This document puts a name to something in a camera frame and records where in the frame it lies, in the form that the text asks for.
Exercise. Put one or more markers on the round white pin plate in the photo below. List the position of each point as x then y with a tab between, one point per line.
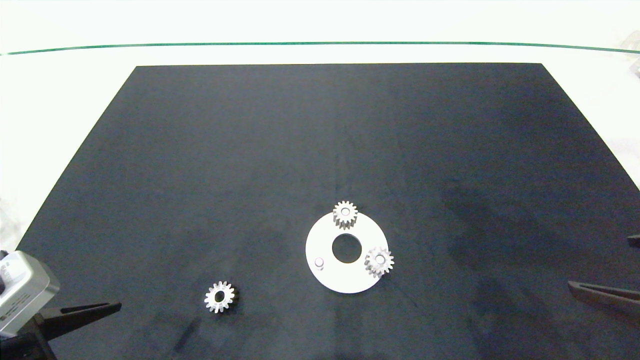
345	278

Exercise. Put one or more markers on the small steel planetary gear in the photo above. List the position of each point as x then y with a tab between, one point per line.
212	298
338	215
372	262

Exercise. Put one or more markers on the dark rectangular mat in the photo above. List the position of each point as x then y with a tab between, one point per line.
200	175

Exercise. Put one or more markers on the silver boxy wrist camera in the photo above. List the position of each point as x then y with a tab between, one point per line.
25	290

